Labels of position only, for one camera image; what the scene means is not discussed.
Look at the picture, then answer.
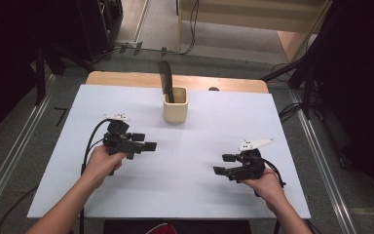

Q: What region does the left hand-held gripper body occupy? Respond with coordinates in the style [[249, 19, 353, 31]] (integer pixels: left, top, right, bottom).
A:
[[102, 113, 144, 160]]

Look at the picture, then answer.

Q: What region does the bundle of black floor cables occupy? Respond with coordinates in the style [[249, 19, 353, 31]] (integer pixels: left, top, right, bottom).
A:
[[278, 101, 307, 125]]

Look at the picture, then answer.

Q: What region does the black hanging cable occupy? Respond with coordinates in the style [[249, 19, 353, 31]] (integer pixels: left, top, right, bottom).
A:
[[174, 0, 200, 57]]

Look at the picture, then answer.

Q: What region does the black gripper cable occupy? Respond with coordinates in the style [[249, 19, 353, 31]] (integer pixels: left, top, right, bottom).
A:
[[261, 157, 287, 234], [79, 118, 113, 234]]

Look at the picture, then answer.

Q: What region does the light wooden furniture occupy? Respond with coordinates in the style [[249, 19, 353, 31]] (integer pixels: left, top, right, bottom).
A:
[[176, 0, 334, 63]]

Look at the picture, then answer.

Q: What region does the black metal stand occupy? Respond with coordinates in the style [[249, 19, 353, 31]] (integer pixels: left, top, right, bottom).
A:
[[260, 32, 326, 121]]

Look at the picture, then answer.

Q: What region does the aluminium floor rail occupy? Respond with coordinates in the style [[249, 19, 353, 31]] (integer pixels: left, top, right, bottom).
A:
[[288, 88, 358, 234], [0, 74, 58, 226]]

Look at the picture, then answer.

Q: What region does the black cabinet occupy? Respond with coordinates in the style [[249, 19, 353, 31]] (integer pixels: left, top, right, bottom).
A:
[[77, 0, 125, 62]]

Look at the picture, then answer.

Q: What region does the white board sheet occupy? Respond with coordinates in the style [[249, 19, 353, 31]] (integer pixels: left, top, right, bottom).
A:
[[26, 84, 312, 219]]

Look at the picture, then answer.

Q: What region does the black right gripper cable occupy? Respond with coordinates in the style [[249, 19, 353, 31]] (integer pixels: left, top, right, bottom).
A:
[[261, 157, 287, 234]]

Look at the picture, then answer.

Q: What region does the dark knife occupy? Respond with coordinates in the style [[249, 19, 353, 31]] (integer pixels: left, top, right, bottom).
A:
[[156, 59, 175, 104]]

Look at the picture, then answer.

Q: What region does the black floor cable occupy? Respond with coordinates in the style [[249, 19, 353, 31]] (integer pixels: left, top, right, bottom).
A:
[[0, 185, 39, 234]]

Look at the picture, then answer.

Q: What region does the beige square cup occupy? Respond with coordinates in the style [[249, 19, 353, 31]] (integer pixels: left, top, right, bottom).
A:
[[162, 86, 189, 124]]

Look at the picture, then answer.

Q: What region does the person's left hand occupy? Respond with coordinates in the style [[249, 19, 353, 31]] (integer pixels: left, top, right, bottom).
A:
[[82, 144, 128, 190]]

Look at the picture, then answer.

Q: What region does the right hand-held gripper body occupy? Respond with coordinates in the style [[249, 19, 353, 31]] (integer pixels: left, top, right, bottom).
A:
[[227, 138, 276, 183]]

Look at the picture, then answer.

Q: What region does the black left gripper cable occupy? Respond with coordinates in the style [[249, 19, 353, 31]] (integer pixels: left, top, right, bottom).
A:
[[79, 118, 113, 234]]

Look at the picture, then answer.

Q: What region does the person's right hand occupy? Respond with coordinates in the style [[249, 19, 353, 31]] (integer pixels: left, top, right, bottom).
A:
[[242, 169, 287, 213]]

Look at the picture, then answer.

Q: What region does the dark clothing with red patch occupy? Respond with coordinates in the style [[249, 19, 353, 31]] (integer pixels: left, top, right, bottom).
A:
[[102, 219, 252, 234]]

